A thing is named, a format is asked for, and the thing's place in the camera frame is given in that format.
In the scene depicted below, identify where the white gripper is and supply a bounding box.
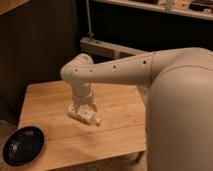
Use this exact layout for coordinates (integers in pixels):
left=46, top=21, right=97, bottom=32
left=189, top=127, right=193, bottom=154
left=72, top=92, right=98, bottom=114

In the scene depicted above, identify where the clear plastic bottle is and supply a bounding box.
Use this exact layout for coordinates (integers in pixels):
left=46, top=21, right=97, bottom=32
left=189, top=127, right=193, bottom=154
left=68, top=106, right=101, bottom=126

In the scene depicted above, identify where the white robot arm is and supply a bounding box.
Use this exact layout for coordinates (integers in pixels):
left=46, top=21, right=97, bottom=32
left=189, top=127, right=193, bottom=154
left=60, top=48, right=213, bottom=171

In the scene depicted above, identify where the black ceramic bowl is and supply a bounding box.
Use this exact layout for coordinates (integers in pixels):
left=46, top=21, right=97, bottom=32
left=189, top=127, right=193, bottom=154
left=2, top=126, right=45, bottom=167

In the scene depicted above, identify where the wooden table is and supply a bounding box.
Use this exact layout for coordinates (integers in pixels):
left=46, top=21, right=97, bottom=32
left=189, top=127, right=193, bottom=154
left=19, top=81, right=146, bottom=171

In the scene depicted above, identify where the grey metal beam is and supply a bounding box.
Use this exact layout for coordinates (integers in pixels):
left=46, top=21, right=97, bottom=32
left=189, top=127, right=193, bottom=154
left=80, top=37, right=146, bottom=59

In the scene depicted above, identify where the grey vertical pole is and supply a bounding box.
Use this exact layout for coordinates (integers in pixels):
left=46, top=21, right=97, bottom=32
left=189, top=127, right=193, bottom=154
left=86, top=0, right=94, bottom=41

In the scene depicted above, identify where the wooden shelf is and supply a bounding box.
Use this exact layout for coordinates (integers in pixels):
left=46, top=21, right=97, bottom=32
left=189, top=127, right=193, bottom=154
left=94, top=0, right=213, bottom=21

